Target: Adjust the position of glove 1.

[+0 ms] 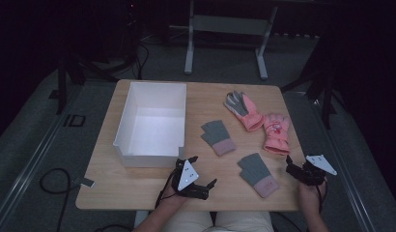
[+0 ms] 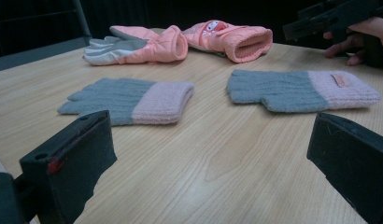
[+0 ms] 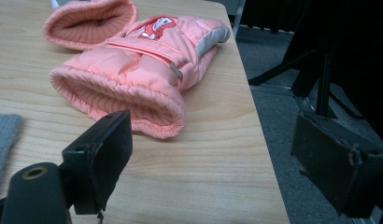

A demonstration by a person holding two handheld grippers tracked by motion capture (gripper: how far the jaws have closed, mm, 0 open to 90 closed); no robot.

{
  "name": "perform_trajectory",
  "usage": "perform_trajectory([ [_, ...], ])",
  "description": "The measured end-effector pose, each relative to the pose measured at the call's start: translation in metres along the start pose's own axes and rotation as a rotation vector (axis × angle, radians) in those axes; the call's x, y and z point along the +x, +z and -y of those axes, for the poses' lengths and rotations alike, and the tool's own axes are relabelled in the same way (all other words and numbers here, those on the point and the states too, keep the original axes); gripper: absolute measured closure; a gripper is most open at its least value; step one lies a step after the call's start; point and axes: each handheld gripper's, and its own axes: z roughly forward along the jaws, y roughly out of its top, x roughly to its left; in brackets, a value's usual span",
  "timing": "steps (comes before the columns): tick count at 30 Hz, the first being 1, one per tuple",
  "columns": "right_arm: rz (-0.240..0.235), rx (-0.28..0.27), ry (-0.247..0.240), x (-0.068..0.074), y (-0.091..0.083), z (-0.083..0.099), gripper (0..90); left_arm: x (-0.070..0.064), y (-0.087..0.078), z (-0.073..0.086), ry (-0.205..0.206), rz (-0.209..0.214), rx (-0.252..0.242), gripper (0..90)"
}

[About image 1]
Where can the grey knit glove pink cuff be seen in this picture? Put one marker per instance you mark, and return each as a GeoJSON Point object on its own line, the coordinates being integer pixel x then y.
{"type": "Point", "coordinates": [215, 133]}
{"type": "Point", "coordinates": [255, 170]}

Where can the white metal stand frame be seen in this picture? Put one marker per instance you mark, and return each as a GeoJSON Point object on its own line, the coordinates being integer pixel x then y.
{"type": "Point", "coordinates": [228, 24]}

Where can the pink padded ski glove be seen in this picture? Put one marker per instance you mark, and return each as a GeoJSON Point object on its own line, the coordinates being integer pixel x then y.
{"type": "Point", "coordinates": [276, 138]}
{"type": "Point", "coordinates": [250, 116]}

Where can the white table leg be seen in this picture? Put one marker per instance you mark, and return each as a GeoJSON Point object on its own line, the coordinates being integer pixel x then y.
{"type": "Point", "coordinates": [140, 219]}

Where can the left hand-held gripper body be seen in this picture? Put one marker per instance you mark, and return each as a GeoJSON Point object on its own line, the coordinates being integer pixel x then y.
{"type": "Point", "coordinates": [187, 175]}

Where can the person's legs in beige trousers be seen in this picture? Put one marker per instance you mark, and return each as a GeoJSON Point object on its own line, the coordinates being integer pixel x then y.
{"type": "Point", "coordinates": [238, 222]}

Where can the metal floor rail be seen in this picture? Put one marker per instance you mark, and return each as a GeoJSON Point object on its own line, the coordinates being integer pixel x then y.
{"type": "Point", "coordinates": [28, 170]}
{"type": "Point", "coordinates": [344, 174]}

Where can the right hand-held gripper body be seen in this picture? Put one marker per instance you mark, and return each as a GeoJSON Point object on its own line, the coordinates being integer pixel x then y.
{"type": "Point", "coordinates": [315, 169]}

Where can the person's left hand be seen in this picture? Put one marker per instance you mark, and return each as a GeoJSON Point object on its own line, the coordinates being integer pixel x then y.
{"type": "Point", "coordinates": [172, 198]}

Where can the person's right hand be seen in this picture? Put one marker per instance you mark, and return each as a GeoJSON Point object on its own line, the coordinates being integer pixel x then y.
{"type": "Point", "coordinates": [310, 196]}

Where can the small grey tag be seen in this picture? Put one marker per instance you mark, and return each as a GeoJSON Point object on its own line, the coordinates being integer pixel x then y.
{"type": "Point", "coordinates": [85, 182]}

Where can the black floor bracket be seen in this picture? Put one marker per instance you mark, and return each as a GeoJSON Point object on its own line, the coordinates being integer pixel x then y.
{"type": "Point", "coordinates": [66, 121]}

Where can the black tripod stand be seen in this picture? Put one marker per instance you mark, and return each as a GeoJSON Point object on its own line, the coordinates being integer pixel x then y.
{"type": "Point", "coordinates": [61, 87]}
{"type": "Point", "coordinates": [327, 96]}

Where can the white storage box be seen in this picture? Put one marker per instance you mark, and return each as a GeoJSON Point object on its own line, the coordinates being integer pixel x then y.
{"type": "Point", "coordinates": [154, 129]}

